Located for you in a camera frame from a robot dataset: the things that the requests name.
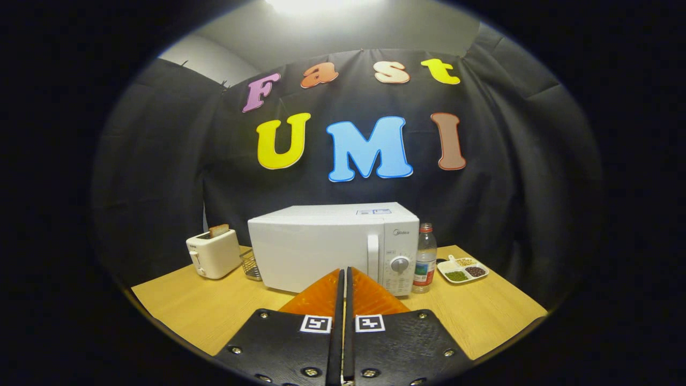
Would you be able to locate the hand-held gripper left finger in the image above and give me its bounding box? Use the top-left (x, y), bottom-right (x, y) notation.
top-left (214, 268), bottom-right (345, 386)

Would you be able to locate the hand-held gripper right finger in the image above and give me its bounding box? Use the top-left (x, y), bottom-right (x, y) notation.
top-left (343, 266), bottom-right (475, 386)

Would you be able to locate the white microwave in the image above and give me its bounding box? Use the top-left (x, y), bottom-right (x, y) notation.
top-left (248, 202), bottom-right (420, 297)

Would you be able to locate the clear bottle with red label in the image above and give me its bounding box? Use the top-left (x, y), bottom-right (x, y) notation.
top-left (412, 223), bottom-right (438, 294)

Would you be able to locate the white divided dish of beans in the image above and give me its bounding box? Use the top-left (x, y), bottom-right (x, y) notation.
top-left (437, 255), bottom-right (490, 284)

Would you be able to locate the white toaster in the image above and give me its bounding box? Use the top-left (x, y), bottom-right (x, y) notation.
top-left (186, 228), bottom-right (243, 280)

